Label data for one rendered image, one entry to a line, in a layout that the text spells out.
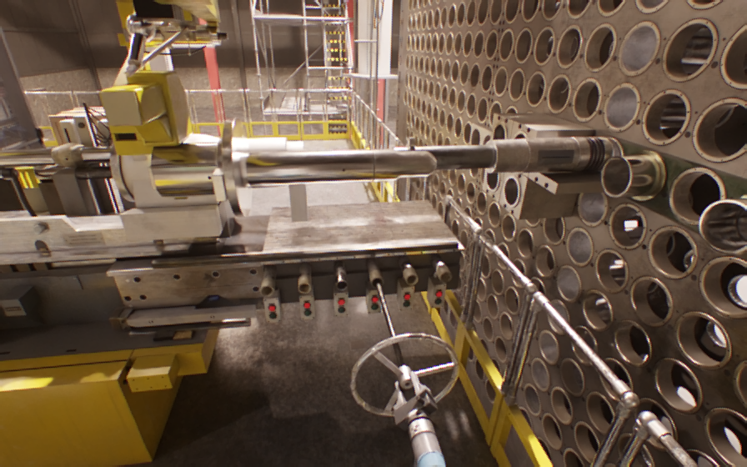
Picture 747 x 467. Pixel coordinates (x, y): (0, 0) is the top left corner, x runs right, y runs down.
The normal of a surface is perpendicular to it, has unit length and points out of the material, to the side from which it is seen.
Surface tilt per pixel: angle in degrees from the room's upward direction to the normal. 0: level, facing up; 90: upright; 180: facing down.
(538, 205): 90
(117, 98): 90
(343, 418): 0
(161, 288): 90
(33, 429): 90
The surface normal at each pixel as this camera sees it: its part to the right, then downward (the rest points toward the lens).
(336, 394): 0.01, -0.89
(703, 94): -0.99, 0.06
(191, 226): 0.15, 0.45
